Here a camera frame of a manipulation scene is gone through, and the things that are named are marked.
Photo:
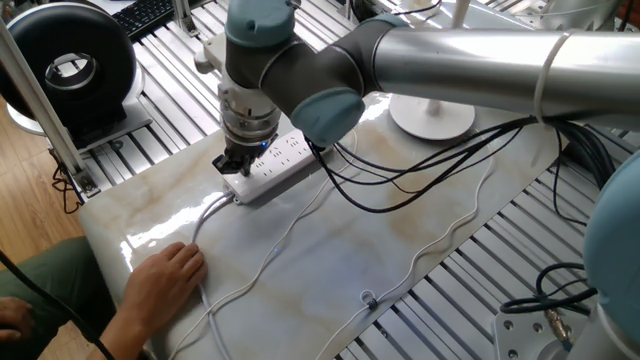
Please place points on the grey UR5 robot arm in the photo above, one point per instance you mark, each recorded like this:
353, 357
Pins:
450, 65

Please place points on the person's left hand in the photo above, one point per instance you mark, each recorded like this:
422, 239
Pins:
15, 320

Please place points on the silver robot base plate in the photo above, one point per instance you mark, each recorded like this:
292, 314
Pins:
520, 335

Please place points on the marble pattern table mat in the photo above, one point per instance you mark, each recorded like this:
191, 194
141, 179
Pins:
350, 240

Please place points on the white lamp base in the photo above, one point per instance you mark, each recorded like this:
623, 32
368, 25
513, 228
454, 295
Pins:
435, 125

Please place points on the short aluminium profile post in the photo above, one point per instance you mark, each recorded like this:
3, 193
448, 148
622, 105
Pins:
184, 17

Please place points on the white power strip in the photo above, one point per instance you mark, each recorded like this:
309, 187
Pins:
282, 172

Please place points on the person's right forearm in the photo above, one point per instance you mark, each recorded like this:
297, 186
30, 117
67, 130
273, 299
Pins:
120, 345

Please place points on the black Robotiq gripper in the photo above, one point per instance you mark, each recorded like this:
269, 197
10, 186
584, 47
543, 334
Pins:
250, 149

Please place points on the green trousers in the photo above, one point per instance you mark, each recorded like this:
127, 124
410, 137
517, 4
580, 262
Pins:
60, 270

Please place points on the person's right hand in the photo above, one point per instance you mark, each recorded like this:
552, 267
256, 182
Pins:
165, 282

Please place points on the black keyboard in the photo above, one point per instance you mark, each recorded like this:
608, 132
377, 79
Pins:
142, 15

